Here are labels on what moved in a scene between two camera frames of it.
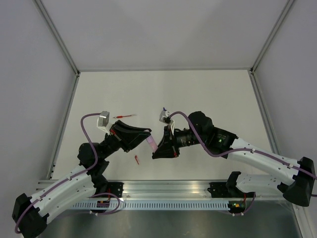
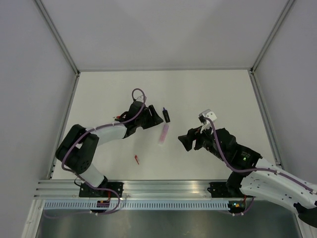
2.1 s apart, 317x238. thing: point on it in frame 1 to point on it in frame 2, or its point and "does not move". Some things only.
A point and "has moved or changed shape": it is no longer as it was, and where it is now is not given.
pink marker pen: x=151 y=142 has moved or changed shape
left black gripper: x=128 y=137 to x=155 y=119
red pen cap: x=135 y=156 does not move
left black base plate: x=115 y=188 does not move
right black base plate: x=220 y=190 does not move
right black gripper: x=170 y=149 to x=186 y=140
